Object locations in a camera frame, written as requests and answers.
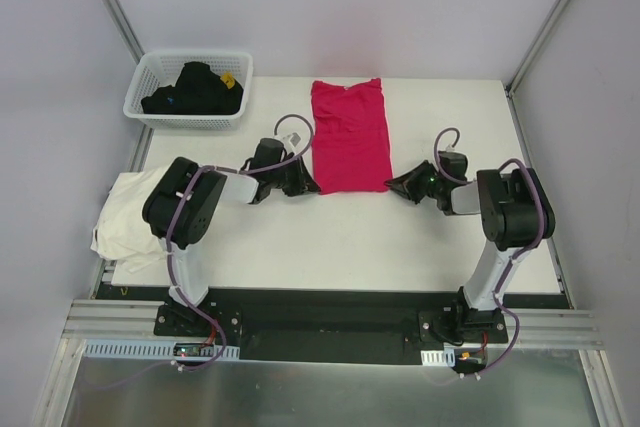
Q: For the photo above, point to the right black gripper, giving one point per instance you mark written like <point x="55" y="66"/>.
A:
<point x="420" y="183"/>

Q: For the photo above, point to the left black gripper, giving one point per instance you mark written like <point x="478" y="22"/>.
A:
<point x="295" y="177"/>

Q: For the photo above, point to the pink t shirt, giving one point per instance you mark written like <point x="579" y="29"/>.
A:
<point x="351" y="149"/>

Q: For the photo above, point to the white t shirt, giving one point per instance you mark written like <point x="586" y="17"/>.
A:
<point x="121" y="234"/>

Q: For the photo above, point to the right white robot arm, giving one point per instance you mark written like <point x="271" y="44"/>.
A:
<point x="515" y="215"/>

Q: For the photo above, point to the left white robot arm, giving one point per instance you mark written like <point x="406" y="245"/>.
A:
<point x="181" y="207"/>

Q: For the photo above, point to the black t shirt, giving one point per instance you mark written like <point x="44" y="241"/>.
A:
<point x="198" y="91"/>

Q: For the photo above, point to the white plastic laundry basket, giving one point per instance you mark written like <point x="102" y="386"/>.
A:
<point x="161" y="68"/>

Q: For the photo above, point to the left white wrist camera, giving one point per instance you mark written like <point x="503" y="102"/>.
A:
<point x="291" y="141"/>

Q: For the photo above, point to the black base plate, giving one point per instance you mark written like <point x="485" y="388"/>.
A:
<point x="354" y="327"/>

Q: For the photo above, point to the right white cable duct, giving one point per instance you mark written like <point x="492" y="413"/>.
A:
<point x="438" y="358"/>

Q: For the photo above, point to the white cable duct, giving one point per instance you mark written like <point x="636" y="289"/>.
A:
<point x="159" y="350"/>
<point x="438" y="358"/>

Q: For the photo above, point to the left white cable duct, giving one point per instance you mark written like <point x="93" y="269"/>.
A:
<point x="159" y="350"/>

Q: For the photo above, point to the right aluminium frame post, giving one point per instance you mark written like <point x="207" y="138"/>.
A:
<point x="541" y="38"/>

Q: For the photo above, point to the aluminium frame post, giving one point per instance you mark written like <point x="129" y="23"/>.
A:
<point x="124" y="28"/>
<point x="541" y="38"/>

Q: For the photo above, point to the left aluminium frame post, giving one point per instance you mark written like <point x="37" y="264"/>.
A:
<point x="124" y="28"/>

